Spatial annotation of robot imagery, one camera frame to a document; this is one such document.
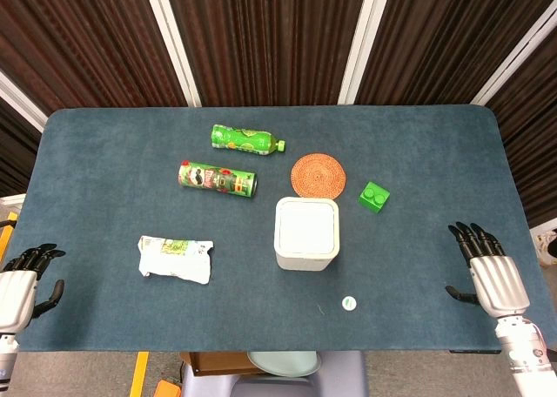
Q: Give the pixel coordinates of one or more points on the green toy building block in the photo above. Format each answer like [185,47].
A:
[373,197]

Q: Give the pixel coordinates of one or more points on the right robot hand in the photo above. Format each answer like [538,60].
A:
[496,279]

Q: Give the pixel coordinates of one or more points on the white ceramic plate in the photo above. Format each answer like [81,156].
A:
[283,363]

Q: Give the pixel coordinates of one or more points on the blue felt table mat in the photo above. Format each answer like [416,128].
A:
[261,223]

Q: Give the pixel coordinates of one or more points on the small white green cap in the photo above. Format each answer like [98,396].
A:
[349,302]

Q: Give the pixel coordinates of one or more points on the green plastic bottle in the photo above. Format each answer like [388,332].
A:
[243,139]

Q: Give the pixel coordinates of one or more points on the crumpled white snack wrapper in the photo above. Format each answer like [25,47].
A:
[174,260]

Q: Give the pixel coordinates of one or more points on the grey plastic stool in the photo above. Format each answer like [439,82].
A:
[339,375]

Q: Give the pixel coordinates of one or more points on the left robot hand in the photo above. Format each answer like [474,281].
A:
[17,292]

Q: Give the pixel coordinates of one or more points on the white plastic bin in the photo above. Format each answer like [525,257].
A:
[306,233]

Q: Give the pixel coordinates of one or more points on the orange woven coaster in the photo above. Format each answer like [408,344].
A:
[318,175]

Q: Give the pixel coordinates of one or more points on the white sneaker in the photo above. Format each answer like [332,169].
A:
[547,244]

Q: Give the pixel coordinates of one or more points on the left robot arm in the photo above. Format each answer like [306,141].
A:
[6,358]

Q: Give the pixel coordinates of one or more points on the green chips can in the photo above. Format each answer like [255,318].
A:
[217,179]

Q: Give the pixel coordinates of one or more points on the orange box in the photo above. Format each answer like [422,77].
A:
[167,389]

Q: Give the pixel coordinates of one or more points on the brown cardboard box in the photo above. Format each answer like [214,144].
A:
[215,363]

